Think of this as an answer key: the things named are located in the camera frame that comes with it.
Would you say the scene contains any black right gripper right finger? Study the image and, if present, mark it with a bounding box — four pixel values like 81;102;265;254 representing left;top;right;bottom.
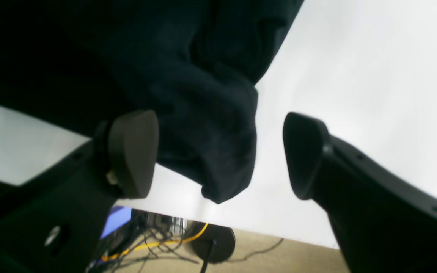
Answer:
283;112;437;273

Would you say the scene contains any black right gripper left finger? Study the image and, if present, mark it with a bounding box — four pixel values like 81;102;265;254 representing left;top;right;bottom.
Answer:
0;110;159;273

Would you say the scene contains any black T-shirt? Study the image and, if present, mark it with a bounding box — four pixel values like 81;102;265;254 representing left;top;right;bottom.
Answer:
0;0;303;204

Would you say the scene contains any black round stand base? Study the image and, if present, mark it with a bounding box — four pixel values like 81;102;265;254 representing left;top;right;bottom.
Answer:
190;224;236;263

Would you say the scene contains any black stand pole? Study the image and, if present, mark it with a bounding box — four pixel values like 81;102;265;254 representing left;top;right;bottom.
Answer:
200;240;216;273

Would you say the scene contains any yellow cable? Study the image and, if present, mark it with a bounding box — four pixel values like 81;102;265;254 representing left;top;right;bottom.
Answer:
101;223;208;262

